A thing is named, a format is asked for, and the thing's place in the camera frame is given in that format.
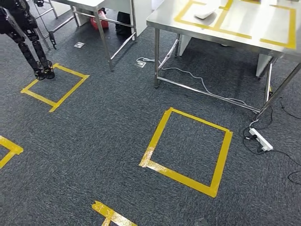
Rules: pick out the large yellow bench tape rectangle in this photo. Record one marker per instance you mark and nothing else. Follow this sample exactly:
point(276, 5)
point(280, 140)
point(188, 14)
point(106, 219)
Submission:
point(292, 28)

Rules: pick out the steel workbench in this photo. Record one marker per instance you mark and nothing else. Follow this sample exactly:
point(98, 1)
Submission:
point(164, 21)

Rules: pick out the black bag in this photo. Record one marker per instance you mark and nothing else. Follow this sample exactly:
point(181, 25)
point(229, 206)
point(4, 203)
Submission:
point(123, 23)

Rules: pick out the black legged robot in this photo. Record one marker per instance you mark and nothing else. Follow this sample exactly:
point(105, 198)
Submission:
point(26, 31)

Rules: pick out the yellow floor tape square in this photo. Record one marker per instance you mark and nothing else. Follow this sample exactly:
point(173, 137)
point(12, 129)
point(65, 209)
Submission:
point(40, 97)
point(221, 162)

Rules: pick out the floor socket box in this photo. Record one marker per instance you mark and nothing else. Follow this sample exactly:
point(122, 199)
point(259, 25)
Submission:
point(141, 64)
point(79, 45)

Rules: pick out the small yellow bench tape rectangle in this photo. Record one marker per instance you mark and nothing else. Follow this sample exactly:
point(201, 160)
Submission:
point(180, 14)

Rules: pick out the white curved plastic part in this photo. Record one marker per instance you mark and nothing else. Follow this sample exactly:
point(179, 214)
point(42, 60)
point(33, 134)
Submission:
point(204, 12)

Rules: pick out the white power strip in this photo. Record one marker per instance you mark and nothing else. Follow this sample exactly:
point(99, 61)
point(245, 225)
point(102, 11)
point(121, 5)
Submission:
point(261, 139)

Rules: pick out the white cabinet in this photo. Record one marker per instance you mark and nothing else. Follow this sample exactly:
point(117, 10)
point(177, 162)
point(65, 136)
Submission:
point(142, 15)

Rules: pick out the torn yellow floor tape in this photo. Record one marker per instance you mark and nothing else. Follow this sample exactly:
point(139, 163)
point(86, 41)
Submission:
point(110, 215)

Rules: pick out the red bag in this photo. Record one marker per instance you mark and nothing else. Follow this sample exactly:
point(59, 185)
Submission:
point(99, 21)

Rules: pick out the white top steel table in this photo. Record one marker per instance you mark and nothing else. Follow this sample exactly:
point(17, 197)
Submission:
point(103, 37)

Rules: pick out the steel frame stand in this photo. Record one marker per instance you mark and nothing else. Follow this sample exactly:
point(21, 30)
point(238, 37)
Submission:
point(59, 26)

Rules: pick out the yellow floor tape corner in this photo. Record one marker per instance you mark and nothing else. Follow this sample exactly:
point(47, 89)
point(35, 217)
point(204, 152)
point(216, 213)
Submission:
point(11, 148)

